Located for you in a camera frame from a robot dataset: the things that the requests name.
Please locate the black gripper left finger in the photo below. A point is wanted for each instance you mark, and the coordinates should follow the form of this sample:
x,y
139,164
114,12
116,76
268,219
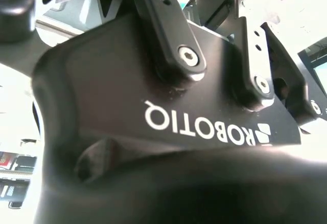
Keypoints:
x,y
173,35

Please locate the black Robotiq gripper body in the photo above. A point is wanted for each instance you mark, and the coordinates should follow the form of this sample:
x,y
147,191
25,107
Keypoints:
x,y
115,81

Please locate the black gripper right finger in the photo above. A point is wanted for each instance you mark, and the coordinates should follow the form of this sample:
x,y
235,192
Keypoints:
x,y
260,68

